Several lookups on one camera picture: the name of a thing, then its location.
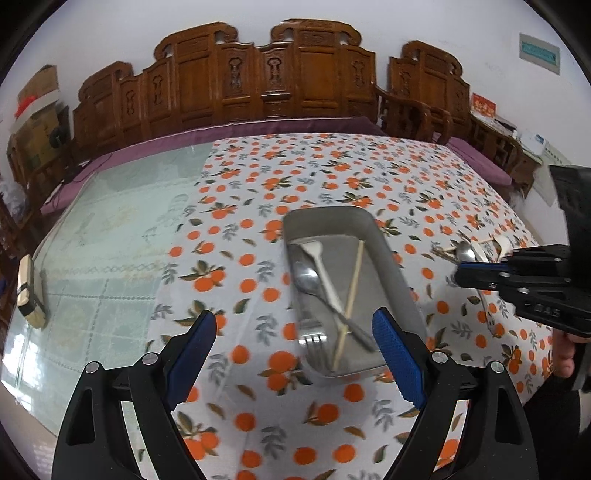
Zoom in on grey wall panel box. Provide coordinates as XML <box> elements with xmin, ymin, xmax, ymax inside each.
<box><xmin>519</xmin><ymin>33</ymin><xmax>561</xmax><ymax>75</ymax></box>

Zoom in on person's right hand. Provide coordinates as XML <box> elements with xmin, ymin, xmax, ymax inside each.
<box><xmin>552</xmin><ymin>329</ymin><xmax>590</xmax><ymax>378</ymax></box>

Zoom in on large white rice paddle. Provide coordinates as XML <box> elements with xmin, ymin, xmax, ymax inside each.
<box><xmin>493</xmin><ymin>235</ymin><xmax>515</xmax><ymax>262</ymax></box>

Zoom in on purple armchair cushion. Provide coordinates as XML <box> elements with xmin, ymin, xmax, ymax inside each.
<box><xmin>447</xmin><ymin>137</ymin><xmax>512</xmax><ymax>186</ymax></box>

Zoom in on metal rectangular tray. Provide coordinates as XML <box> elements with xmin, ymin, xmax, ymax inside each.
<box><xmin>283</xmin><ymin>207</ymin><xmax>427</xmax><ymax>385</ymax></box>

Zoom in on orange-print tablecloth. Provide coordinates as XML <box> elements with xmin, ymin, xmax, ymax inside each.
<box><xmin>147</xmin><ymin>133</ymin><xmax>552</xmax><ymax>479</ymax></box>

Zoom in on white electrical box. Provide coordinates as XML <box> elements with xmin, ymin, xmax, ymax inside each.
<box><xmin>533</xmin><ymin>142</ymin><xmax>572</xmax><ymax>207</ymax></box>

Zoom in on carved wooden sofa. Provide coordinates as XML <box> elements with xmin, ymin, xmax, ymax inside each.
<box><xmin>73</xmin><ymin>19</ymin><xmax>378</xmax><ymax>159</ymax></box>

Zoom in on wooden side table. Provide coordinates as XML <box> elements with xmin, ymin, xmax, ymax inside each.
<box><xmin>468</xmin><ymin>114</ymin><xmax>539</xmax><ymax>194</ymax></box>

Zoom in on metal spoon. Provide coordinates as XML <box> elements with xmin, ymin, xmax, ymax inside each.
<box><xmin>293</xmin><ymin>261</ymin><xmax>378</xmax><ymax>352</ymax></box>
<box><xmin>455</xmin><ymin>241</ymin><xmax>479</xmax><ymax>263</ymax></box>

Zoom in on purple sofa cushion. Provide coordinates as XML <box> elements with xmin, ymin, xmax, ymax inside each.
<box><xmin>41</xmin><ymin>116</ymin><xmax>386</xmax><ymax>216</ymax></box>

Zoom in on carved wooden armchair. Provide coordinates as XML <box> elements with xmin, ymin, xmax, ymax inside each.
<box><xmin>374</xmin><ymin>40</ymin><xmax>471</xmax><ymax>145</ymax></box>

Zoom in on metal fork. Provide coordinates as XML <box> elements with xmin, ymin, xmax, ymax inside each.
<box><xmin>287</xmin><ymin>244</ymin><xmax>349</xmax><ymax>374</ymax></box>

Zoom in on light bamboo chopstick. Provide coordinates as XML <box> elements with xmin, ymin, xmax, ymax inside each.
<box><xmin>332</xmin><ymin>240</ymin><xmax>365</xmax><ymax>370</ymax></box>

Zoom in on stacked cardboard boxes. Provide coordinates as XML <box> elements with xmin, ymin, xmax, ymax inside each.
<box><xmin>7</xmin><ymin>64</ymin><xmax>70</xmax><ymax>185</ymax></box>

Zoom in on wooden block with black bands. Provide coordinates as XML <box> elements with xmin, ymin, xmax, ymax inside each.
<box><xmin>16</xmin><ymin>254</ymin><xmax>47</xmax><ymax>329</ymax></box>

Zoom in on red card sign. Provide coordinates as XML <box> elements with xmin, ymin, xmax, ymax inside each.
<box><xmin>471</xmin><ymin>93</ymin><xmax>496</xmax><ymax>118</ymax></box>

